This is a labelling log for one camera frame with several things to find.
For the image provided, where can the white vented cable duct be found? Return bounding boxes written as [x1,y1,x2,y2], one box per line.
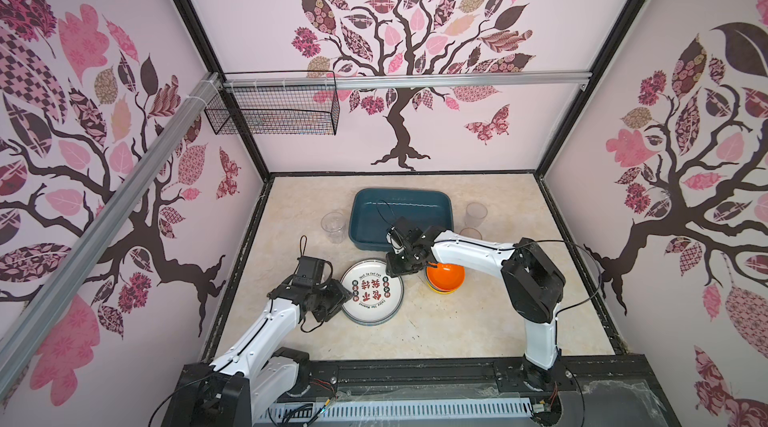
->
[254,398,533,426]

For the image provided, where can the white plate red characters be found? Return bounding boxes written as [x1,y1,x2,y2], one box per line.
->
[341,259,404,326]

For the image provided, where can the teal plastic bin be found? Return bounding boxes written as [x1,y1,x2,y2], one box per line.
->
[347,187,455,252]

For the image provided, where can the clear cup far right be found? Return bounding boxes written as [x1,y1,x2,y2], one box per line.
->
[464,202,488,228]

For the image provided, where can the yellow plastic bowl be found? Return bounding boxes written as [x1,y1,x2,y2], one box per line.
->
[427,283,458,295]

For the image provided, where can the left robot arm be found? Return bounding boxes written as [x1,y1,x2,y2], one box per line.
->
[161,256,352,426]

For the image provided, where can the aluminium rail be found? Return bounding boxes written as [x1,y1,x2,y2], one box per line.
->
[1,72,221,394]
[224,71,592,90]

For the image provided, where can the clear cup left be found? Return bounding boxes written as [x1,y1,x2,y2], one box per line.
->
[321,211,347,244]

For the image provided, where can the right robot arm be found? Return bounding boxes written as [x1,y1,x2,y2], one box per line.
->
[386,217,566,391]

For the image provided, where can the black wire basket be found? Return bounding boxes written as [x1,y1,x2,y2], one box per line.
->
[204,69,341,136]

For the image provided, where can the aluminium rail left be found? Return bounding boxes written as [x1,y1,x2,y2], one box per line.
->
[1,72,221,394]

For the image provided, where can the orange plastic bowl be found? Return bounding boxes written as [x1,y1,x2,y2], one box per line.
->
[425,264,466,290]

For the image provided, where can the aluminium rail back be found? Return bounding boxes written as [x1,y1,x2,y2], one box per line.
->
[224,71,592,90]

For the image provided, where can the pinkish clear cup near right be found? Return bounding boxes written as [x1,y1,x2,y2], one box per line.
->
[459,227,483,240]

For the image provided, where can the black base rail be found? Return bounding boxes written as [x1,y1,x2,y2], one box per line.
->
[161,353,682,427]

